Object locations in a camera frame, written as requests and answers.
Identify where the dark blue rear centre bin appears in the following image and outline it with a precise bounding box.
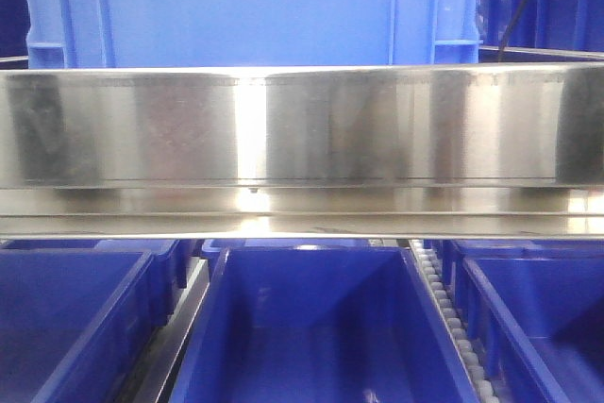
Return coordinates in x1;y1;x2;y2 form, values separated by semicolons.
195;238;370;271

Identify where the dark blue centre lower bin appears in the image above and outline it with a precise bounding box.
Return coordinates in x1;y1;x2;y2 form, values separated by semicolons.
170;247;478;402

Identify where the dark blue rear left bin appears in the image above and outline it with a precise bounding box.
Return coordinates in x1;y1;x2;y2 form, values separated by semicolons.
1;239;194;327

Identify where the white roller track strip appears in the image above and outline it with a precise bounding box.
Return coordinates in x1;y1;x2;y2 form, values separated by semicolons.
409;240;500;402

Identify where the dark blue left lower bin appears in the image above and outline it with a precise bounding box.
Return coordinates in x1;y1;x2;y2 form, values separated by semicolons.
1;250;154;402

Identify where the light blue upper crate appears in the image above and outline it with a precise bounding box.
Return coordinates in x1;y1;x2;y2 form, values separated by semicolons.
26;0;479;69

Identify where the dark blue right lower bin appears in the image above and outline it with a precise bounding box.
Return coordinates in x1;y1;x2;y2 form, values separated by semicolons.
463;257;603;402

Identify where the dark blue upper left bin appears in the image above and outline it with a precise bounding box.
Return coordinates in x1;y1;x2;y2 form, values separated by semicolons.
0;0;30;58

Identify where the stainless steel shelf rail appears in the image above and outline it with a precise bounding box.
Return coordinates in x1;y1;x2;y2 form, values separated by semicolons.
1;63;603;239

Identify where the steel divider rail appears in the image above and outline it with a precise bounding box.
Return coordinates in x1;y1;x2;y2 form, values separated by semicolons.
114;259;210;402

